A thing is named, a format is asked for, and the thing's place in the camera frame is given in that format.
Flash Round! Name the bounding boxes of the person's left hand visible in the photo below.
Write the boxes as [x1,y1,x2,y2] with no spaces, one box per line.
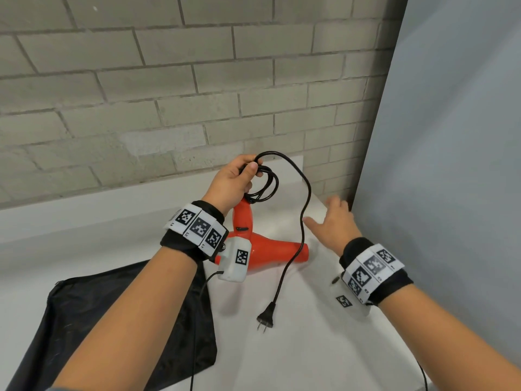
[202,154,265,216]

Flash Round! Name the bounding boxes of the person's right hand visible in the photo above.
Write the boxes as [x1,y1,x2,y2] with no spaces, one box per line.
[302,195,363,257]

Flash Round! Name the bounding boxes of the red hair dryer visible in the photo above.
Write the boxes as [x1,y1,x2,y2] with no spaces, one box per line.
[214,197,310,272]

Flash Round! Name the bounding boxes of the black power cord with plug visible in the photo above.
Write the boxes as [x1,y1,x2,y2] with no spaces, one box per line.
[240,151,312,335]

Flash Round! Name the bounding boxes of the black fabric drawstring bag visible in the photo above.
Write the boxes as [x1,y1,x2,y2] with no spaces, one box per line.
[6,260,219,391]

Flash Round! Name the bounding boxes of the person's left forearm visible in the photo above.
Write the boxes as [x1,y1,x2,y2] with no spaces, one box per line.
[50,246,198,391]

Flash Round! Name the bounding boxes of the right wristband with marker tiles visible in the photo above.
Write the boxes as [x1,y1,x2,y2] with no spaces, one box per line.
[339,237,414,307]

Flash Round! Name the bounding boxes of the wristband with marker tiles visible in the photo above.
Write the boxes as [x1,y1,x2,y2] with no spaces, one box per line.
[339,237,414,307]
[160,200,230,265]

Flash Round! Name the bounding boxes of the left wristband with marker tiles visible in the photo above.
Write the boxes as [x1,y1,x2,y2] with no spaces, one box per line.
[160,200,230,265]

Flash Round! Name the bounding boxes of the light grey partition board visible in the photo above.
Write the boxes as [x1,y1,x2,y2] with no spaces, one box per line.
[351,0,521,367]

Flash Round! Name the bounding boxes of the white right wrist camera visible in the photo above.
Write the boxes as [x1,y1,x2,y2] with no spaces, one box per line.
[329,272,373,318]

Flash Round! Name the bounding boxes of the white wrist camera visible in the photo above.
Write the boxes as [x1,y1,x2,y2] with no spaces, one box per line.
[218,236,252,283]
[329,272,373,318]

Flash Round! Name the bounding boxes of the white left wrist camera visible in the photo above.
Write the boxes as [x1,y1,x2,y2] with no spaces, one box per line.
[218,236,252,283]

